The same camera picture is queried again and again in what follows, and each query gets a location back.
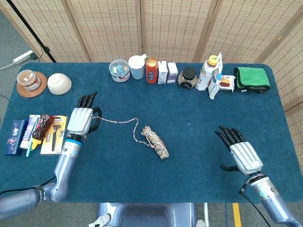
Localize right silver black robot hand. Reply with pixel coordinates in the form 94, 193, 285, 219
214, 126, 264, 176

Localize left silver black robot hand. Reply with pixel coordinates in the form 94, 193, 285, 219
67, 91, 102, 142

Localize beige speckled braided rope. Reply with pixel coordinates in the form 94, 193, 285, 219
91, 115, 169, 160

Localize yellow package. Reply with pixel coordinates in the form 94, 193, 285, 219
40, 115, 68, 156

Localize cream upturned bowl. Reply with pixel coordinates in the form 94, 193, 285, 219
47, 73, 72, 96

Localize round woven coaster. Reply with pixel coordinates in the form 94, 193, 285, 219
16, 71, 48, 98

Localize toothpaste tube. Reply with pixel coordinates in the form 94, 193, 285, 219
19, 114, 41, 149

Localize teal toothbrush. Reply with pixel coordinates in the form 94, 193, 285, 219
25, 115, 40, 157

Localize clear jar of coloured clips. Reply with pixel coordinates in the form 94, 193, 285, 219
108, 59, 131, 83

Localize clear tub with red label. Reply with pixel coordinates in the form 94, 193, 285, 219
16, 69, 41, 91

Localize dark blue printed box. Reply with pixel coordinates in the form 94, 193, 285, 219
4, 120, 29, 156

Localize blue table cloth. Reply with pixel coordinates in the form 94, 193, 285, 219
0, 62, 300, 204

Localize white snack bag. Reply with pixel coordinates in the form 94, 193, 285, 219
208, 52, 224, 100

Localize small white snack packet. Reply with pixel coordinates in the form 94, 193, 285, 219
219, 75, 236, 93

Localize light blue plastic cup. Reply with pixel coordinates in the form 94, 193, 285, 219
128, 53, 149, 80

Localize folded green cloth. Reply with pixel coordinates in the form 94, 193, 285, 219
233, 67, 271, 94

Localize white power strip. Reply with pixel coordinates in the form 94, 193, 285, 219
13, 50, 34, 64

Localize orange soda can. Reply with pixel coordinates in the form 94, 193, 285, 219
145, 57, 159, 84

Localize white-label bottle with yellow cap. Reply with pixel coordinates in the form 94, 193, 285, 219
195, 55, 220, 92

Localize white blue milk carton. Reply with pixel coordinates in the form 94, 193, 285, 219
157, 61, 168, 85

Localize glass jar with black lid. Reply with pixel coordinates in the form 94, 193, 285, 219
177, 67, 198, 90

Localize black tripod stand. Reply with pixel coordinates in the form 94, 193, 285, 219
6, 0, 57, 63

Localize purple milk carton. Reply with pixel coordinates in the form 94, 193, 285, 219
167, 62, 178, 84

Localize blue-grey robot torso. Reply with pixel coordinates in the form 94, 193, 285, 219
89, 202, 206, 227

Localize bamboo folding screen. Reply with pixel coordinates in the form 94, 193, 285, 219
0, 0, 303, 161

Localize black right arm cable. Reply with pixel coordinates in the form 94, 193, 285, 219
239, 182, 272, 227

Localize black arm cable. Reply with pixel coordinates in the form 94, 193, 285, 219
239, 182, 272, 227
0, 176, 57, 196

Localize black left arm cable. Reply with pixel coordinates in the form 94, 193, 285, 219
0, 176, 57, 196

